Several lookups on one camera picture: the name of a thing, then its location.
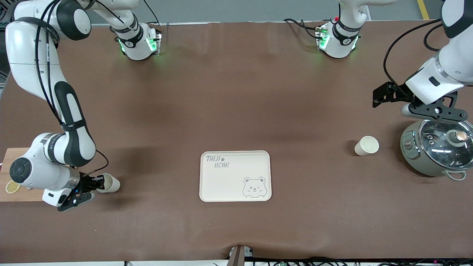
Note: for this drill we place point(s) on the wooden cutting board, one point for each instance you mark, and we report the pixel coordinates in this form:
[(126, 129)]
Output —
[(14, 151)]

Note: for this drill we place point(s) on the grey camera stand post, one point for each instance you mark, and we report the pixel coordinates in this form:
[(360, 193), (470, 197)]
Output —
[(238, 256)]

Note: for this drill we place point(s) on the glass pot lid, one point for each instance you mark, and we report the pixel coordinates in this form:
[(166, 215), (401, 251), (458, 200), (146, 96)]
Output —
[(436, 147)]

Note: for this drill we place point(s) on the white IKEA cup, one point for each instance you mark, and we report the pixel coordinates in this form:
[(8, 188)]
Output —
[(112, 183), (369, 145)]

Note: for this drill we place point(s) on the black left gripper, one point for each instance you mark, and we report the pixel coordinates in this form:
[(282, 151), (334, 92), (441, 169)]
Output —
[(398, 94)]

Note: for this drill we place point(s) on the black left camera mount plate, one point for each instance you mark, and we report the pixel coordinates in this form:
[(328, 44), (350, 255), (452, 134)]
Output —
[(439, 111)]

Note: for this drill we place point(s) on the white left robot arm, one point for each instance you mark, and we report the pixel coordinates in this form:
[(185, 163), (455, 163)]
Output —
[(454, 55)]

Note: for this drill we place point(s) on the grey-green electric cooking pot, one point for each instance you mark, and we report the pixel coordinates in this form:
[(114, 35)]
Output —
[(417, 162)]

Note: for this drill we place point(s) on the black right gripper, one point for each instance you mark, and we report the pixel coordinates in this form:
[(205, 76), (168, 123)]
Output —
[(86, 183)]

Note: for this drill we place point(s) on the yellow lemon slice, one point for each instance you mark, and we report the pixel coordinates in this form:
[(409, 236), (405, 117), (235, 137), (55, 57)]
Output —
[(12, 188)]

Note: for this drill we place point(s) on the cream tray with bear print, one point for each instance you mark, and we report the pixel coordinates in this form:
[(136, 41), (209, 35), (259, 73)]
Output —
[(229, 184)]

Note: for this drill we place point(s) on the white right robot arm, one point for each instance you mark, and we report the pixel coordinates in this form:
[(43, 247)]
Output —
[(26, 55)]

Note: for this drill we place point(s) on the brown table cover mat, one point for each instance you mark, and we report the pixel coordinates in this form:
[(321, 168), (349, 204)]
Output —
[(236, 92)]

